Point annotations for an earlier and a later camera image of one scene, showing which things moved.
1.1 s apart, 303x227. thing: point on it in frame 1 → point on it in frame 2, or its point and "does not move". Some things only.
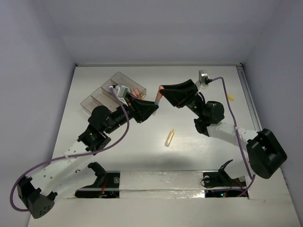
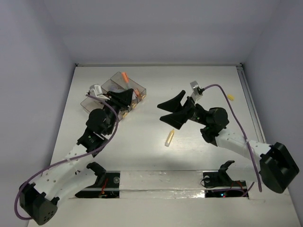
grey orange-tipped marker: x=158 y=98 → x=126 y=80
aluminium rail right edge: x=249 y=98 does not move
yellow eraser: x=230 y=97 does not move
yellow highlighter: x=169 y=139 does not move
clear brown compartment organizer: x=103 y=96 does not move
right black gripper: x=178 y=95 → x=178 y=118
